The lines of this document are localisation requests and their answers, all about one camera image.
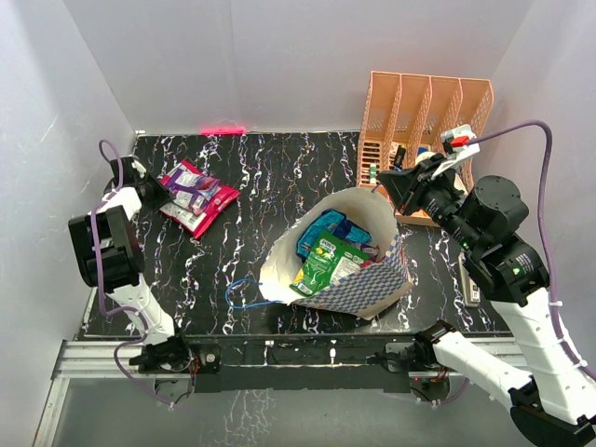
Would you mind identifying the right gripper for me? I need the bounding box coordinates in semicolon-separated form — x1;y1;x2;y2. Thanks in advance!
377;154;481;253

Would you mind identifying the magenta purple candy pack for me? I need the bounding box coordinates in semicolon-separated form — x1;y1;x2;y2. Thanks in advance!
161;160;220;216

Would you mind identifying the pink snack bag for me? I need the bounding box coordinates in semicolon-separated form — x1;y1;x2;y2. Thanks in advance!
160;182;239;239

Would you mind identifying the blue snack bag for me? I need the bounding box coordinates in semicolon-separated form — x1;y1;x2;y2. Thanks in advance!
296;209;372;261

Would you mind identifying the blue checkered paper bag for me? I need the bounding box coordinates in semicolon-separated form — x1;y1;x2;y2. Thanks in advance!
254;187;412;320

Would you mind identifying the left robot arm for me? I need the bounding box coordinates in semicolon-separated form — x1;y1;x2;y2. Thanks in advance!
68;156;193;373

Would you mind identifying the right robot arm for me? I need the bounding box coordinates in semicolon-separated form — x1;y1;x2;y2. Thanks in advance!
378;160;595;446

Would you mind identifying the glue stick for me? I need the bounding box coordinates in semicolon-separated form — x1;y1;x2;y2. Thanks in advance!
369;163;377;184

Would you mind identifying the black yellow highlighter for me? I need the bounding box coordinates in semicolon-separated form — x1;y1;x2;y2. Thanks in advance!
393;145;406;170

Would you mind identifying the white tube with label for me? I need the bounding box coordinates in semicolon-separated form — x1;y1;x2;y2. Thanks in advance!
415;150;443;165

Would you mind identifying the red snack packet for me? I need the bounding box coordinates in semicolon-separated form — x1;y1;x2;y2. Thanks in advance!
369;246;386;264

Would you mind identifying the orange desk organizer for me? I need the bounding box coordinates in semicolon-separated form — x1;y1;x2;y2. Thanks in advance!
356;70;494;227

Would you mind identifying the green candy pack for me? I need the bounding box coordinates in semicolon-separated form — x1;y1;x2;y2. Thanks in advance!
290;231;370;297

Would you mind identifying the beige stapler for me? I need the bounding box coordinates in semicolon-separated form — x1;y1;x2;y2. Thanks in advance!
458;251;481;307

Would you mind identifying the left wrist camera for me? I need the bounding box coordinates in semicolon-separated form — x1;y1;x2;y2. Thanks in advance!
125;156;147;179

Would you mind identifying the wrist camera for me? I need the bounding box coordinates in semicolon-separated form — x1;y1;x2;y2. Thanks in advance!
125;156;147;179
431;124;480;179

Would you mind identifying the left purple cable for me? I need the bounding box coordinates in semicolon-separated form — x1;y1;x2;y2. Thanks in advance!
90;138;173;406

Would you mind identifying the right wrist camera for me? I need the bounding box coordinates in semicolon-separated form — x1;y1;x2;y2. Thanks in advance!
431;124;480;179

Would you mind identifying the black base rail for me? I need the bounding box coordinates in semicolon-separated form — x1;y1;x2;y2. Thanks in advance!
139;331;513;396

